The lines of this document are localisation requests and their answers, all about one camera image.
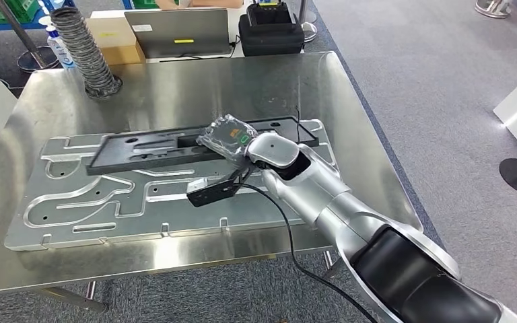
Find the green plastic crate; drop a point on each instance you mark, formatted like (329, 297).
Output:
(0, 11)

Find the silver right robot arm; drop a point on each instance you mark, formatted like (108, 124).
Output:
(330, 196)

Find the steel pole stand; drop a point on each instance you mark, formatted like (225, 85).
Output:
(307, 26)
(22, 35)

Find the stainless steel workbench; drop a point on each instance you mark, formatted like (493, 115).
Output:
(174, 89)

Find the round metal stand base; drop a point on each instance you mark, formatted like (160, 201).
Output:
(492, 8)

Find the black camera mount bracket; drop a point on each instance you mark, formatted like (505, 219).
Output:
(243, 174)

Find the black device with screen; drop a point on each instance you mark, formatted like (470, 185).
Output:
(269, 13)

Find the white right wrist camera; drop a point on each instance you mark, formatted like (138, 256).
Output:
(209, 194)

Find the grey laptop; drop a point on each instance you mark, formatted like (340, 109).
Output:
(178, 26)

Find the cardboard box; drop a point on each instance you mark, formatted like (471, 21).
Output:
(111, 33)

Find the black plastic plate frame part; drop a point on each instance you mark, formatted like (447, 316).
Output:
(107, 165)

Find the white blue plastic bottle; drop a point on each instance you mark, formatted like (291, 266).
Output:
(61, 49)

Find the black carry case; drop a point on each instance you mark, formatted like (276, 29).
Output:
(272, 40)

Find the machined aluminium plate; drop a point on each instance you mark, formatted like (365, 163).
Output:
(107, 214)

